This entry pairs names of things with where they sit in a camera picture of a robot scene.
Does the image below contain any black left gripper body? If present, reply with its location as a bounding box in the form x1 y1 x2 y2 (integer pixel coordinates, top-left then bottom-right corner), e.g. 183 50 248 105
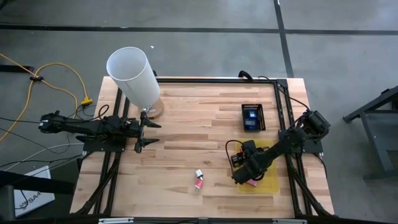
124 111 147 153

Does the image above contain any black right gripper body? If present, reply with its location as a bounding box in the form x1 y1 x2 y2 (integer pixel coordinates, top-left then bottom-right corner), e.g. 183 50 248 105
232 152 271 185

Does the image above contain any dark blue box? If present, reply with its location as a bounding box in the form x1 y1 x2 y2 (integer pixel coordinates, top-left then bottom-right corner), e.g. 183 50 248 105
243 110 259 131

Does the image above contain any yellow translucent plastic tray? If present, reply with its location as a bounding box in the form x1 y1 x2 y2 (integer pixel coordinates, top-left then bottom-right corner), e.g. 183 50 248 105
234 138 280 194

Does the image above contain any white shade wooden base lamp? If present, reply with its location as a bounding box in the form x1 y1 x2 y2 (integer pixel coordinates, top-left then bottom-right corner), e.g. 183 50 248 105
106 46 165 120

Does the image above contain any black metal beam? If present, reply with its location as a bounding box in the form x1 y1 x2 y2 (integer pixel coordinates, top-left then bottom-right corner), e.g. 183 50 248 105
0 170 76 195

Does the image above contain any white labelled box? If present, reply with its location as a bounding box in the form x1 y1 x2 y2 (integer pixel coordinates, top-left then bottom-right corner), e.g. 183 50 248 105
14 165 56 218

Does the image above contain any black flat floor bar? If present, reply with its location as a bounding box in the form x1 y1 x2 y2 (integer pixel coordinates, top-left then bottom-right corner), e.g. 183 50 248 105
0 64 34 73

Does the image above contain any black metal stand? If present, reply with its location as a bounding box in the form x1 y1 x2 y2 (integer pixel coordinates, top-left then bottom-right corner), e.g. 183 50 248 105
343 85 398 182

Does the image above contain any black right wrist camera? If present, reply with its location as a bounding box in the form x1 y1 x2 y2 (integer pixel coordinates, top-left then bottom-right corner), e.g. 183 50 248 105
230 139 257 169

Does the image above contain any black right gripper cable loop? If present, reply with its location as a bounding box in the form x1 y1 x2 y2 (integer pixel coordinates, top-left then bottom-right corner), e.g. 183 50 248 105
224 139 248 179

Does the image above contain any dark left arm cable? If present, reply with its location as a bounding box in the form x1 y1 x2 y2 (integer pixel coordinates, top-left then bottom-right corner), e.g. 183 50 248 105
95 103 110 123

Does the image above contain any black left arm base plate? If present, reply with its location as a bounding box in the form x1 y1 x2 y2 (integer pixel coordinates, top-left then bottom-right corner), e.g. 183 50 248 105
75 133 129 153

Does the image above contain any yellow extension cord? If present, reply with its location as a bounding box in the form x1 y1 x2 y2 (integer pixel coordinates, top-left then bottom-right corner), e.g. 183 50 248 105
0 77 78 144
0 52 94 106

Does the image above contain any silver metal bracket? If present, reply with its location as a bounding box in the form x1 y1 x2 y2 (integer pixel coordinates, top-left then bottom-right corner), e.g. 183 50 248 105
98 217 135 224
272 218 308 224

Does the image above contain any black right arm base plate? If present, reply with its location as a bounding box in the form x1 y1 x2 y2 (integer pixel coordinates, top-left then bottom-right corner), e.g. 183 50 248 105
277 129 325 156

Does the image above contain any black aluminium table frame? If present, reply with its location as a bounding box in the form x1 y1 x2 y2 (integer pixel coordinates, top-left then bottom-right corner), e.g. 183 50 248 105
70 77 336 218

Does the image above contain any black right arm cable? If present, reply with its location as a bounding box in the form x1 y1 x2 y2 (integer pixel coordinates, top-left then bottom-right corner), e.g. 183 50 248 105
257 75 311 111

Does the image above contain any white floor cable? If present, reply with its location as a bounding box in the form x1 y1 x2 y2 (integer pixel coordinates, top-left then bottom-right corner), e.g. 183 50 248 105
4 142 85 172

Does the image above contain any grey metal post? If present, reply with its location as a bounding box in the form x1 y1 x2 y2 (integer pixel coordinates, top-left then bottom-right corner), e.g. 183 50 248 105
0 185 16 222

